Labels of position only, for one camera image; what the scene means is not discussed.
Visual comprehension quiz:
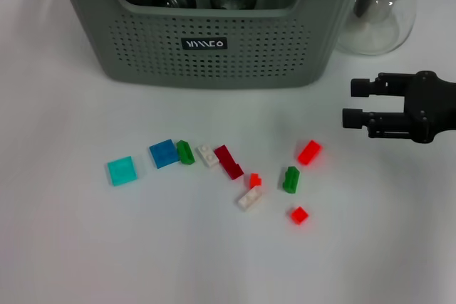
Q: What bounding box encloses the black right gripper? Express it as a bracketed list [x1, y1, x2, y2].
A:
[341, 70, 456, 145]

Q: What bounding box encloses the cyan square toy brick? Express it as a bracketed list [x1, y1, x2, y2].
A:
[107, 156, 138, 187]

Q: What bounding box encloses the grey-green perforated storage bin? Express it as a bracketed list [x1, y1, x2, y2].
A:
[53, 0, 375, 90]

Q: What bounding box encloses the bright red rectangular brick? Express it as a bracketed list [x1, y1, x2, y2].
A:
[297, 139, 323, 167]

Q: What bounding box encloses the glass carafe black lid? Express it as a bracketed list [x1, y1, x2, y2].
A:
[336, 0, 423, 56]

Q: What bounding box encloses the green toy brick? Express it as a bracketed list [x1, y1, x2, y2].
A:
[281, 166, 301, 194]
[176, 139, 196, 165]

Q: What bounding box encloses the bright red square brick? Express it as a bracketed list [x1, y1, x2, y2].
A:
[290, 206, 310, 226]

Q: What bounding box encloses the dark red long brick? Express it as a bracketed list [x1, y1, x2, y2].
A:
[213, 144, 246, 180]

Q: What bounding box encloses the white toy brick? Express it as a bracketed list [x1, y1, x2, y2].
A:
[196, 143, 220, 169]
[237, 185, 264, 211]

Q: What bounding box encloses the blue square toy brick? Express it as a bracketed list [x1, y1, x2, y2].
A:
[148, 139, 181, 169]

